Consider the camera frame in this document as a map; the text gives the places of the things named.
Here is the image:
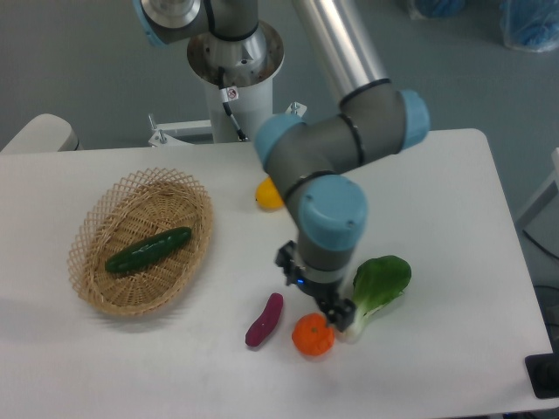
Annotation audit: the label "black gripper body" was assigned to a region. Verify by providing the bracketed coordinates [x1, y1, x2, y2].
[275, 241, 355, 331]

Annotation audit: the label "dark green cucumber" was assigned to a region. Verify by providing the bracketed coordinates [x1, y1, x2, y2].
[105, 227, 192, 274]

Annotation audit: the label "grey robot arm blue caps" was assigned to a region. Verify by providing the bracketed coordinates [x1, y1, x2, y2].
[134, 1, 430, 331]

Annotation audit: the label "woven wicker oval basket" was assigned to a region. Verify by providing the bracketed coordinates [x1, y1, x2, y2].
[68, 168, 213, 316]

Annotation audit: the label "orange tangerine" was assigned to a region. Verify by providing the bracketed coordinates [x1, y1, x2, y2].
[292, 313, 335, 357]

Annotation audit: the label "green bok choy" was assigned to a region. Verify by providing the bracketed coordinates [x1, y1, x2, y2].
[340, 255, 412, 342]

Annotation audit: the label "purple sweet potato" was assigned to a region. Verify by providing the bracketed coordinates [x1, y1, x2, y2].
[245, 292, 284, 347]

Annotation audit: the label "yellow mango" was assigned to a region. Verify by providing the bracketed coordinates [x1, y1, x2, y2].
[255, 176, 284, 211]

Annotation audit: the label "black device at table edge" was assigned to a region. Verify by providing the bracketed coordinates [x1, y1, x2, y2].
[525, 353, 558, 399]

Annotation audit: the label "white chair back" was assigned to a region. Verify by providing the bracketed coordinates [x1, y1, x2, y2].
[1, 113, 83, 155]

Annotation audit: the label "blue plastic bag right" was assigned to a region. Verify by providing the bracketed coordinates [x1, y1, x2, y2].
[500, 0, 558, 53]

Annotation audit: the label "white furniture frame right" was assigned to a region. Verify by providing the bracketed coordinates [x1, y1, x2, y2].
[514, 148, 558, 230]

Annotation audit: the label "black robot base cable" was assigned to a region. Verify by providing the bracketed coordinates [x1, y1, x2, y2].
[217, 65, 250, 142]

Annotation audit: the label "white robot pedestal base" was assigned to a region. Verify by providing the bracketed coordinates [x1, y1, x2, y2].
[147, 21, 307, 148]

